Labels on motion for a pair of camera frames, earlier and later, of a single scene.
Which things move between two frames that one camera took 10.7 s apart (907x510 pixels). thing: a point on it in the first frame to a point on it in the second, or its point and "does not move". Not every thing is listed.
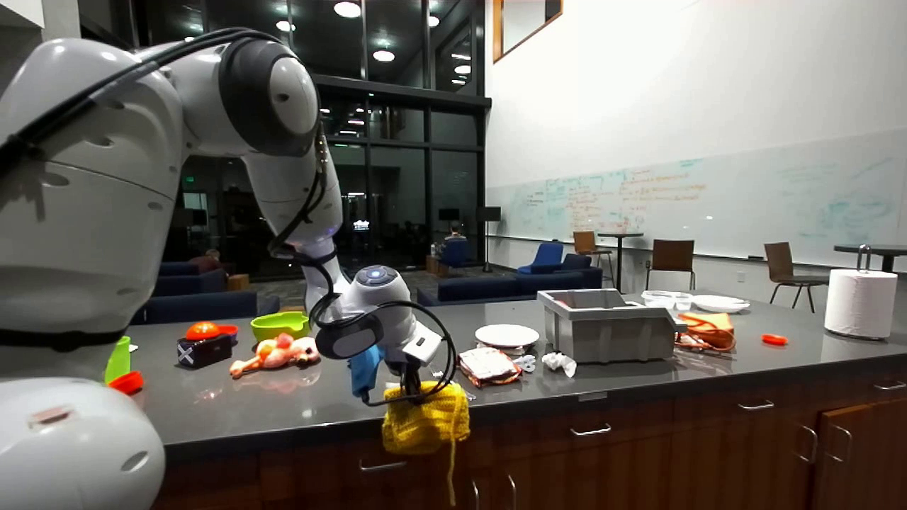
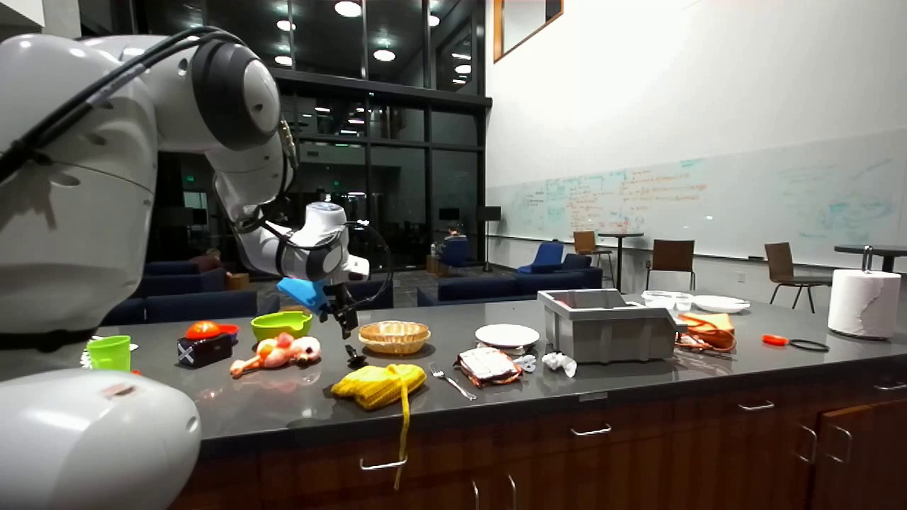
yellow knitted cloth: (434, 420) to (379, 384)
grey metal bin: (600, 325) does not move
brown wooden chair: (672, 257) does not move
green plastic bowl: (267, 326) does not move
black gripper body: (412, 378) to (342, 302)
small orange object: (774, 340) does not move
